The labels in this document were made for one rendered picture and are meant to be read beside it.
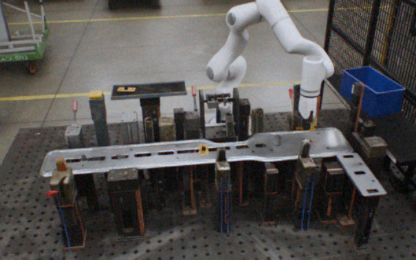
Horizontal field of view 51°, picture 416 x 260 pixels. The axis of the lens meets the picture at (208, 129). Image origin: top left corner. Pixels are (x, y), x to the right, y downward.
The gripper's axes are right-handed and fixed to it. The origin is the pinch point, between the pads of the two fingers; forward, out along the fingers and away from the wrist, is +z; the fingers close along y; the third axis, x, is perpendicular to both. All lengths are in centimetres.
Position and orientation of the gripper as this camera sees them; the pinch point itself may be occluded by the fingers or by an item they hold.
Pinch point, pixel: (306, 124)
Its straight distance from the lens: 201.8
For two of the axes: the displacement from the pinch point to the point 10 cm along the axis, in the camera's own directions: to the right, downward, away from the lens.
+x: 9.9, -0.7, 0.9
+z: 0.2, 8.6, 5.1
